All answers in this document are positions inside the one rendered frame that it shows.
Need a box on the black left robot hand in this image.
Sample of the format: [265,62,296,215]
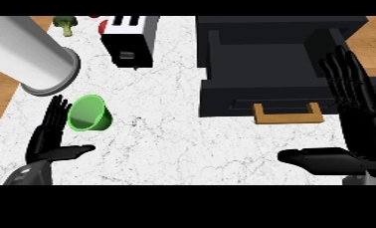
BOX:
[25,94,97,164]

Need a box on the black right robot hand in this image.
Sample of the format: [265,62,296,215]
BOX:
[275,44,376,177]

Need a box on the green cup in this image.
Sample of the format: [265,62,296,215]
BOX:
[66,94,114,132]

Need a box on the dark grey open drawer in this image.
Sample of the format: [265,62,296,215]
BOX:
[197,29,355,118]

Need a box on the large grey cylinder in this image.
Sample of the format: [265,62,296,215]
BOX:
[0,16,82,98]

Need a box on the dark grey cabinet body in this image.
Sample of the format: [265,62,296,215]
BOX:
[194,16,370,69]

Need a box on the black and white toaster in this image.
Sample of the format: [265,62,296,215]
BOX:
[100,16,162,70]

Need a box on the green broccoli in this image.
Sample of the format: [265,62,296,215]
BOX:
[51,16,79,38]

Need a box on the red round object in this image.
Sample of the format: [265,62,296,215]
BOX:
[97,19,109,36]

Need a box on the wooden drawer handle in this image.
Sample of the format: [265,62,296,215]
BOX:
[250,102,325,125]

